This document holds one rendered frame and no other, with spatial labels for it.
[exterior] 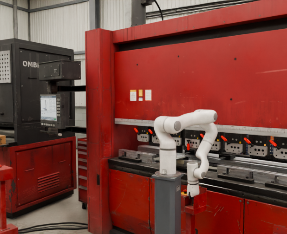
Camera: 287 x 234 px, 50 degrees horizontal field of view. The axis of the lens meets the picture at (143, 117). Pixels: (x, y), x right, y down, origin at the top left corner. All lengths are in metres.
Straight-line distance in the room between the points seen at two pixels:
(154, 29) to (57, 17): 7.10
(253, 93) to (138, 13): 1.56
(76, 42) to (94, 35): 5.94
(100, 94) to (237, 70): 1.48
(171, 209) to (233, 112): 0.96
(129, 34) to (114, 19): 5.37
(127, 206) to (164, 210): 1.16
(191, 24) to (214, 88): 0.62
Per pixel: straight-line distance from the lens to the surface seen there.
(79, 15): 9.49
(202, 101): 2.78
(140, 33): 3.25
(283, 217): 2.54
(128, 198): 3.36
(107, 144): 3.44
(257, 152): 2.60
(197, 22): 2.86
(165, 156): 2.20
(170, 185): 2.20
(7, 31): 10.30
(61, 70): 3.26
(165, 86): 3.01
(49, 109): 3.42
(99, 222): 3.65
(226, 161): 3.03
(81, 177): 4.33
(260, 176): 2.65
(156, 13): 8.02
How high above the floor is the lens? 1.57
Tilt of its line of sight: 4 degrees down
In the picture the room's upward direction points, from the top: straight up
